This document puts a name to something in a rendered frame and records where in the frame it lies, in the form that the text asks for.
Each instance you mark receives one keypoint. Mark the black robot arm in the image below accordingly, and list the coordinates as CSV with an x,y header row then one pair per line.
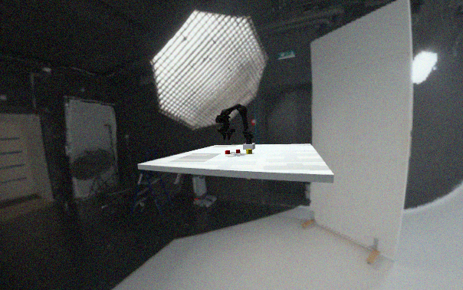
x,y
224,118

